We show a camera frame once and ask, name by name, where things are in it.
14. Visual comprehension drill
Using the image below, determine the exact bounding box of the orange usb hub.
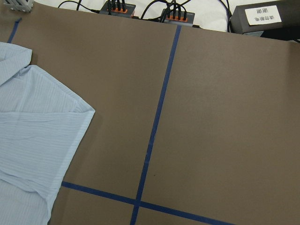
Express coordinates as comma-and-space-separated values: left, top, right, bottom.
158, 1, 195, 27
99, 0, 136, 18

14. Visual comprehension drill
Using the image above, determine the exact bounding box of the black box with label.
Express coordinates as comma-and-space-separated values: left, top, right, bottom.
230, 0, 300, 34

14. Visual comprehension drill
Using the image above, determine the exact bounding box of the light blue button shirt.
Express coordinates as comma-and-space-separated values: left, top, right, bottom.
0, 43, 95, 225

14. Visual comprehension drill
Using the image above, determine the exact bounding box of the aluminium frame post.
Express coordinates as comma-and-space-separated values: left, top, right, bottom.
2, 0, 34, 13

